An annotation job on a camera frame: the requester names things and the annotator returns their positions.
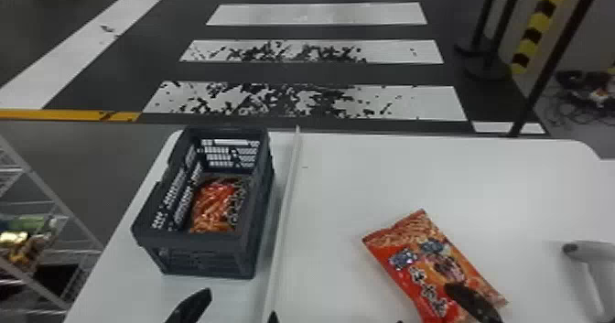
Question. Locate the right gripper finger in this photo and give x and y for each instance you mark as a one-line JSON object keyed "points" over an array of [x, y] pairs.
{"points": [[473, 303]]}

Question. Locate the yellow black striped post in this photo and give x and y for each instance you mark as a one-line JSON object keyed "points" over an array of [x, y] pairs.
{"points": [[535, 24]]}

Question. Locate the black crate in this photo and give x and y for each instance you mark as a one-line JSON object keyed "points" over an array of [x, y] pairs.
{"points": [[211, 257]]}

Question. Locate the orange snack packet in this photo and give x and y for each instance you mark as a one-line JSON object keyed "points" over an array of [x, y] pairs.
{"points": [[214, 207]]}

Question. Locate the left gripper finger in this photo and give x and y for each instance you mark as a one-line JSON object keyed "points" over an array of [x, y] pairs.
{"points": [[273, 318], [192, 305]]}

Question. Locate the red snack packet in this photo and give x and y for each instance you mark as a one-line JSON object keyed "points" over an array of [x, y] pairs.
{"points": [[418, 253]]}

